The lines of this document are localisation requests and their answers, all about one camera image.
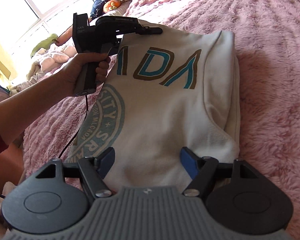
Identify green plush toy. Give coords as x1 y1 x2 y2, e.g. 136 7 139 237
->
30 34 58 58

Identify pink plush pillows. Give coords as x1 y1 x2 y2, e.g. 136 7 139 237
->
10 42 77 96

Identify person's left forearm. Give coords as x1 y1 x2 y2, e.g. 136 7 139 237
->
0 73 71 145

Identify orange plush toy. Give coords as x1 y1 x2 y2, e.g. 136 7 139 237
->
103 0 121 13

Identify pink fluffy bed blanket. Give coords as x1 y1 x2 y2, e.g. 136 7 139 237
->
22 0 300 240

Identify person's left hand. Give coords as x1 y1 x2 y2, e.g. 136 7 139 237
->
56 53 110 98

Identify navy blue patterned pillow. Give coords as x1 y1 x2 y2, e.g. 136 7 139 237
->
89 0 110 20

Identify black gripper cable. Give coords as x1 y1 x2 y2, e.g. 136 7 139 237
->
57 93 89 160

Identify white printed sweatshirt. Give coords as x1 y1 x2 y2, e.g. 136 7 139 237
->
66 26 241 191

